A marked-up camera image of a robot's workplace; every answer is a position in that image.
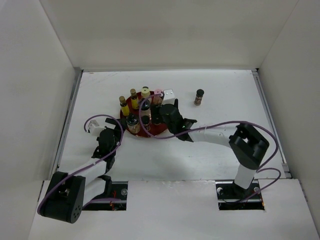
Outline black grinder top jar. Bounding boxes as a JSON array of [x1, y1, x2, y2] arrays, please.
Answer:
[[139, 98, 151, 119]]

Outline pink lid spice jar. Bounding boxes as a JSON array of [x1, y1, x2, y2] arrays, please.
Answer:
[[153, 89, 164, 106]]

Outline black cap spice jar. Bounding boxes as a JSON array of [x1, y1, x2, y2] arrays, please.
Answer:
[[194, 89, 205, 106], [151, 114, 162, 126], [141, 115, 151, 132]]

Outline cream squeeze bottle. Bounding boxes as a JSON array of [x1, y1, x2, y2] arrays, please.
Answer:
[[140, 86, 151, 102]]

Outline yellow label bottle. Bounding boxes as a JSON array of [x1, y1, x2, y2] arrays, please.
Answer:
[[119, 96, 130, 117], [130, 88, 139, 110]]

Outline dark lid nut jar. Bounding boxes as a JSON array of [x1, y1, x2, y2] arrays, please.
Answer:
[[126, 113, 141, 135]]

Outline yellow label bottle front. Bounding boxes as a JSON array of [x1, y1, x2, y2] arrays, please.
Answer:
[[119, 96, 130, 117]]

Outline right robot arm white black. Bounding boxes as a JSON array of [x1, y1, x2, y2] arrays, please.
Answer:
[[156, 102, 270, 198]]

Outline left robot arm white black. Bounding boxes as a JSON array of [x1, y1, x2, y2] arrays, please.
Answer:
[[37, 115, 126, 224]]

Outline red round tray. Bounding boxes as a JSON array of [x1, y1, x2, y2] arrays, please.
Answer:
[[120, 97, 167, 138]]

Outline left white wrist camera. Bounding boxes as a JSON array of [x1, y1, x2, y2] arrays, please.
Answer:
[[87, 120, 105, 137]]

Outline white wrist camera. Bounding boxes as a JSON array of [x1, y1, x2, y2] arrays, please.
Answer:
[[87, 120, 105, 137], [162, 89, 176, 105]]

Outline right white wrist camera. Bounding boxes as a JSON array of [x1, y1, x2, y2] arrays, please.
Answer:
[[162, 89, 176, 105]]

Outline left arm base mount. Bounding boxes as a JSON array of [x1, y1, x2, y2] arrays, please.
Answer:
[[82, 175, 129, 211]]

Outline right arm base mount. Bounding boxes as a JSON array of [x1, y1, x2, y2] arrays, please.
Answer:
[[215, 180, 265, 211]]

